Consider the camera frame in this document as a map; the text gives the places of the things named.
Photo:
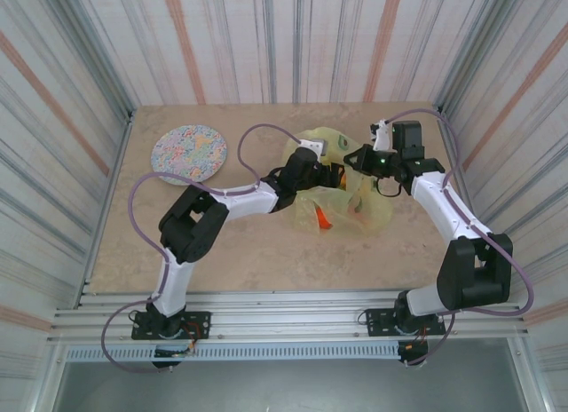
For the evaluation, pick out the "colourful patterned round plate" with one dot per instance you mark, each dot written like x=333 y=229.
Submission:
x=191 y=152

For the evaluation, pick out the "aluminium rail frame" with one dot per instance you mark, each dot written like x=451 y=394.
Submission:
x=288 y=314

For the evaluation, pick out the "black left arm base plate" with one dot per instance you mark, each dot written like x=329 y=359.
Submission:
x=197 y=325

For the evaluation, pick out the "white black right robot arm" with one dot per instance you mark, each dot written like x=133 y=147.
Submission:
x=448 y=203

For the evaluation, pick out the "yellow plastic bag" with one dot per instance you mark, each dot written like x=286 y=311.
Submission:
x=377 y=216

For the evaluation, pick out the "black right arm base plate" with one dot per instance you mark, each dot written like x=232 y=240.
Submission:
x=377 y=323

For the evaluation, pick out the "orange carrot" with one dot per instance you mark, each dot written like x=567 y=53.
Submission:
x=324 y=219

